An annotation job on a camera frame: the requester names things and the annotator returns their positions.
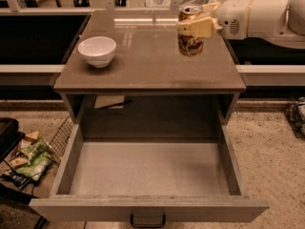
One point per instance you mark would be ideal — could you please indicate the black tray left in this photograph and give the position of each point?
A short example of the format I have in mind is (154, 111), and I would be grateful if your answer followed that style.
(10, 136)

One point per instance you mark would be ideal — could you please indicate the tan chip bag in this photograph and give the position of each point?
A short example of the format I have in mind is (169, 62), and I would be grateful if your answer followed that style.
(32, 137)

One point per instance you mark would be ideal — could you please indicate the dark snack packet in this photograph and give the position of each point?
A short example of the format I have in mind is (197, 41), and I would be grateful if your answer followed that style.
(18, 180)

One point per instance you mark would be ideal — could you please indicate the green snack bag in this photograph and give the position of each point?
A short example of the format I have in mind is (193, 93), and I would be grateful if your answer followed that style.
(39, 159)

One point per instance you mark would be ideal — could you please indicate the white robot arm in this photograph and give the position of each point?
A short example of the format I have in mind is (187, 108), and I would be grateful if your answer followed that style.
(279, 22)

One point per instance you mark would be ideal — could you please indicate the white ceramic bowl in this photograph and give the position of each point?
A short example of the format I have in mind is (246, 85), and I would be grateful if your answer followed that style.
(97, 51)

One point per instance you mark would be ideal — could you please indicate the black wire basket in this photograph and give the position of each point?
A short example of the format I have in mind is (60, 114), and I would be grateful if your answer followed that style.
(295, 114)
(60, 140)

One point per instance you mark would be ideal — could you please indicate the open grey top drawer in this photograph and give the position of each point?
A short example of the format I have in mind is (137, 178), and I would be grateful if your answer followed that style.
(188, 182)

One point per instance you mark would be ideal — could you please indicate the grey cabinet with glossy top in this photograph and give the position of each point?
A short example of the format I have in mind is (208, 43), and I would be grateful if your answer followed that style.
(147, 60)

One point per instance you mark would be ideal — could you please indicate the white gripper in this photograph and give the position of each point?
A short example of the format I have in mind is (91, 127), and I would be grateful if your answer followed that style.
(231, 18)

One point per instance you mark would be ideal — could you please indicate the black wire basket left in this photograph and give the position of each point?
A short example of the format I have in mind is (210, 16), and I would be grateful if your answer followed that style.
(60, 140)

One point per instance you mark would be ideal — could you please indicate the orange soda can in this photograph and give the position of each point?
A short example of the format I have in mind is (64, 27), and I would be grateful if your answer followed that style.
(187, 44)

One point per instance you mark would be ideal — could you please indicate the black drawer handle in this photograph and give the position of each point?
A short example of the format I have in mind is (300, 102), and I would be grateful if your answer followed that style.
(138, 222)

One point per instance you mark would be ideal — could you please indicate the black wire basket right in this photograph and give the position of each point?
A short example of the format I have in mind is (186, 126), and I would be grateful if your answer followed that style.
(295, 114)

